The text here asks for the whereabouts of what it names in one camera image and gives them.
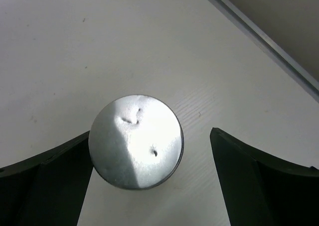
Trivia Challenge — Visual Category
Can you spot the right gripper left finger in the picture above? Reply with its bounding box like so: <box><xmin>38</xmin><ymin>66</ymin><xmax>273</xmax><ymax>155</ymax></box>
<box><xmin>0</xmin><ymin>132</ymin><xmax>93</xmax><ymax>226</ymax></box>

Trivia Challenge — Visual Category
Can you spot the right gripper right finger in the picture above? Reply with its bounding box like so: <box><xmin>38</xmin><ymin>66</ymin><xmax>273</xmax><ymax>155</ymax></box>
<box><xmin>210</xmin><ymin>128</ymin><xmax>319</xmax><ymax>226</ymax></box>

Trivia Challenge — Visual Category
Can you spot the silver lid salt canister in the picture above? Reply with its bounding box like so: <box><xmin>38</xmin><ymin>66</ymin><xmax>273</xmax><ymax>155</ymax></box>
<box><xmin>88</xmin><ymin>95</ymin><xmax>184</xmax><ymax>190</ymax></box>

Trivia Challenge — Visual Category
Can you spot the aluminium table edge rail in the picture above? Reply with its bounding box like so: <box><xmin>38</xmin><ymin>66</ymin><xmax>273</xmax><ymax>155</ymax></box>
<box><xmin>208</xmin><ymin>0</ymin><xmax>319</xmax><ymax>101</ymax></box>

